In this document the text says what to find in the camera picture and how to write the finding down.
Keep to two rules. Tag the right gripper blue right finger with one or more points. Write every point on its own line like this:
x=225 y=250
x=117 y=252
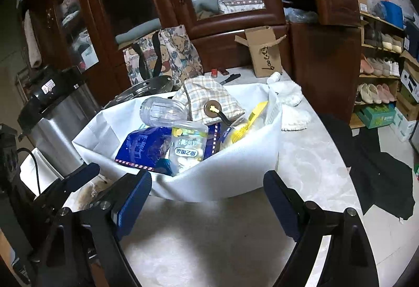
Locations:
x=285 y=203

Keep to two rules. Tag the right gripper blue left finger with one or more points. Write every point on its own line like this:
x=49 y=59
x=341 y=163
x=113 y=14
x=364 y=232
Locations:
x=132 y=193

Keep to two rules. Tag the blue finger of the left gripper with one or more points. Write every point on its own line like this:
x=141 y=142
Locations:
x=81 y=176

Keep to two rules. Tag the yellow zip bag of cotton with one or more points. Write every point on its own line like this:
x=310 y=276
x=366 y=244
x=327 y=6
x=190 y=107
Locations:
x=243 y=126

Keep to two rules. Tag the blue pad package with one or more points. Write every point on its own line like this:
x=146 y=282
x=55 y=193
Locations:
x=148 y=148

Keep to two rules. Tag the clear cotton pad pack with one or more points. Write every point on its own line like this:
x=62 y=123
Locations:
x=187 y=145

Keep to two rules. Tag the clear plastic bottle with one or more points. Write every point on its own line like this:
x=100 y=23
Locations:
x=162 y=112

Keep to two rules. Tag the black cloth on floor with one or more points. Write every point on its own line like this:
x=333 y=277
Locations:
x=379 y=179

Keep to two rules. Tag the stainless steel bowl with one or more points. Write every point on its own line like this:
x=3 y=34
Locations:
x=152 y=86

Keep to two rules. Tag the round brown hand mirror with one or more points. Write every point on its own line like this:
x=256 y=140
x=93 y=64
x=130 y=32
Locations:
x=213 y=109

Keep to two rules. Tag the beige plaid cloth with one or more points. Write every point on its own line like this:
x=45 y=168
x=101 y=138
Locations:
x=196 y=92

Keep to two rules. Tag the white fluffy towel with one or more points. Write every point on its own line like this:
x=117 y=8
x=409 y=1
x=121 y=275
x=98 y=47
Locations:
x=284 y=98

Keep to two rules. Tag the green cardboard box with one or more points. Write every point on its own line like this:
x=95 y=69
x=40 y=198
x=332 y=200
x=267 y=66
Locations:
x=375 y=116

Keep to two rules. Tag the small white bottle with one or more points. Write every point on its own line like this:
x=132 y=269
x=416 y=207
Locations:
x=273 y=78

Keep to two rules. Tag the red lighter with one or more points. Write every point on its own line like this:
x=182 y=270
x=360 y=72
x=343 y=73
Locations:
x=214 y=73

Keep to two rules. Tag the bear print tote bag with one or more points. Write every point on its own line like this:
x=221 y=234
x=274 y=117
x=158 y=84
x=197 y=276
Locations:
x=166 y=51

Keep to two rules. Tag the black marker pen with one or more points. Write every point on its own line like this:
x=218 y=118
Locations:
x=230 y=79

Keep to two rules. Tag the open cardboard box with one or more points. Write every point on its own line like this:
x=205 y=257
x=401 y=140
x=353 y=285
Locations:
x=264 y=49

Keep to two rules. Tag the wooden shoe rack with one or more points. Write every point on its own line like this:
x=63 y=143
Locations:
x=388 y=72

